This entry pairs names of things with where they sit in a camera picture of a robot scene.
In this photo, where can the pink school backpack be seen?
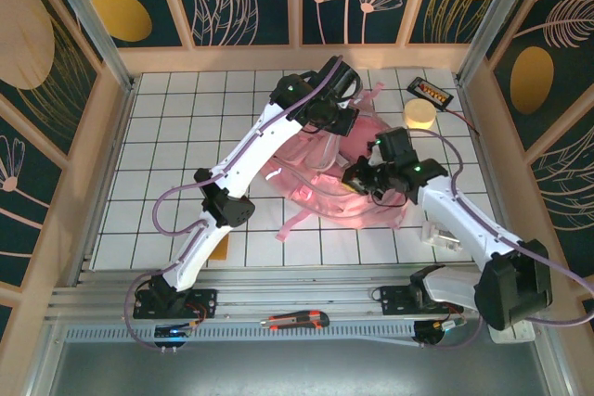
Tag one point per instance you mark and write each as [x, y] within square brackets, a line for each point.
[334, 201]

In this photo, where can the cream round foam block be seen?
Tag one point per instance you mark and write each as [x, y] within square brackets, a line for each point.
[420, 114]

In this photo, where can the orange leather card wallet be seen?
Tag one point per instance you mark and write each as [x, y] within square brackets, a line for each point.
[223, 247]

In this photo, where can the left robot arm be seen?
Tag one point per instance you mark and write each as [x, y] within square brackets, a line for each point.
[260, 145]

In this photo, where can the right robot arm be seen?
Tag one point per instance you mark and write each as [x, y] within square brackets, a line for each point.
[464, 224]

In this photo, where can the clear plastic case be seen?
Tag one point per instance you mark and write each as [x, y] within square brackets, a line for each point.
[436, 237]

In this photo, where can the black battery charger box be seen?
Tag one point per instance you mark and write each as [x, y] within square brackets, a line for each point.
[429, 93]

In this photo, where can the orange black utility knife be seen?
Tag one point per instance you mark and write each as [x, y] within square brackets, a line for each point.
[297, 320]

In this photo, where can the white square desk clock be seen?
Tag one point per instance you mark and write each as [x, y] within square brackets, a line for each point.
[515, 333]

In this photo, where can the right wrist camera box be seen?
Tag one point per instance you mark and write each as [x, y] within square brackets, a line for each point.
[377, 148]

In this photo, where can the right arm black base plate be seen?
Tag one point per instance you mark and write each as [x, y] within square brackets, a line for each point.
[394, 298]

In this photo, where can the aluminium rail frame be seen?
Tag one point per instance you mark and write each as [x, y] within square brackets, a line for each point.
[297, 291]

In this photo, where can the aluminium frame post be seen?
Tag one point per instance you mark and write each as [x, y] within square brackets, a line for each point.
[88, 16]
[496, 11]

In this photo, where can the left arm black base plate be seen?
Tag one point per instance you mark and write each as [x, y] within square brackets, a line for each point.
[202, 303]

